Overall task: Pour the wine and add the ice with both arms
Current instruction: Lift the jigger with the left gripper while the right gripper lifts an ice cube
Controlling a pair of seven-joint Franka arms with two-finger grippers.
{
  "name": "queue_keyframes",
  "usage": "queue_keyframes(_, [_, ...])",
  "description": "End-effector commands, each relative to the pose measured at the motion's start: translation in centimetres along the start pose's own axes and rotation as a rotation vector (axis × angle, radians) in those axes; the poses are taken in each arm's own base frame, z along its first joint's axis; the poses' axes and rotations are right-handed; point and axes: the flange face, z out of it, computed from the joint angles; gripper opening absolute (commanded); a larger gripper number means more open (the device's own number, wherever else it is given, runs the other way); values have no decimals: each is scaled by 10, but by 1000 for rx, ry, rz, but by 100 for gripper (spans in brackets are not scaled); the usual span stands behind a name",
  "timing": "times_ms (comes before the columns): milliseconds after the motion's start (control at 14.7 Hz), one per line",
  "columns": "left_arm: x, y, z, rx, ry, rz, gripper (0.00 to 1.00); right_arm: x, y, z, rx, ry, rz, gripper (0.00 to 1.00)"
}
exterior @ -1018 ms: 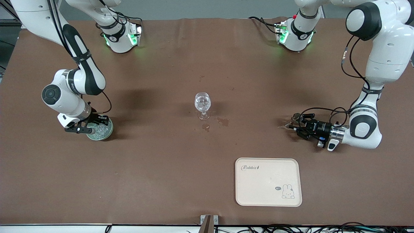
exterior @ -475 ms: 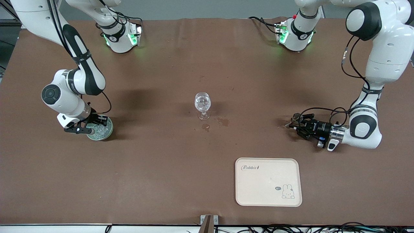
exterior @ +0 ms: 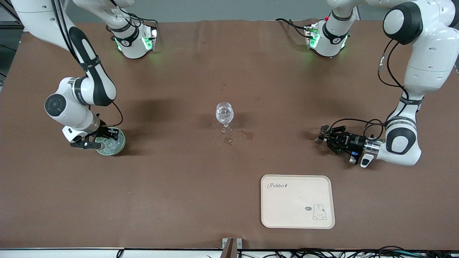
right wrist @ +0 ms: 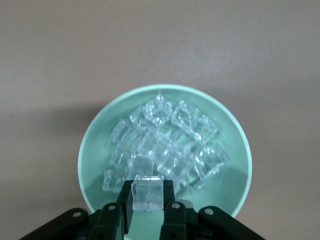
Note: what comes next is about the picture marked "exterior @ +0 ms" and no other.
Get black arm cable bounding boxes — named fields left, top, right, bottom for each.
left=328, top=39, right=409, bottom=142
left=54, top=0, right=124, bottom=128

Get clear wine glass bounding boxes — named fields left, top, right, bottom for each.
left=215, top=102, right=235, bottom=134

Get black left base cable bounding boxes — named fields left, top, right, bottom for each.
left=275, top=18, right=309, bottom=38

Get steel double jigger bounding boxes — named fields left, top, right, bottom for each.
left=315, top=124, right=331, bottom=144

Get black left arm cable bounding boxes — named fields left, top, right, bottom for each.
left=328, top=39, right=409, bottom=142

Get metal table edge bracket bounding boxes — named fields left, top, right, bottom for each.
left=222, top=238, right=243, bottom=258

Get black base cable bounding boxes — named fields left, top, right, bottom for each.
left=130, top=14, right=159, bottom=30
left=275, top=18, right=309, bottom=38

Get black cable bundle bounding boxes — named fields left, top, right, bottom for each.
left=237, top=246, right=459, bottom=258

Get cream rabbit print tray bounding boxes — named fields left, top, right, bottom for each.
left=261, top=175, right=335, bottom=229

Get black right base cable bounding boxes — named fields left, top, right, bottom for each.
left=130, top=14, right=159, bottom=30

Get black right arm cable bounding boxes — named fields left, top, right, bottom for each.
left=54, top=0, right=124, bottom=128

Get green ceramic bowl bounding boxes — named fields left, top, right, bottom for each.
left=95, top=127, right=126, bottom=156

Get aluminium frame profile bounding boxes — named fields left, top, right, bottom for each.
left=0, top=7, right=25, bottom=32

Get clear ice cubes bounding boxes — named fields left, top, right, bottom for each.
left=100, top=134, right=122, bottom=153

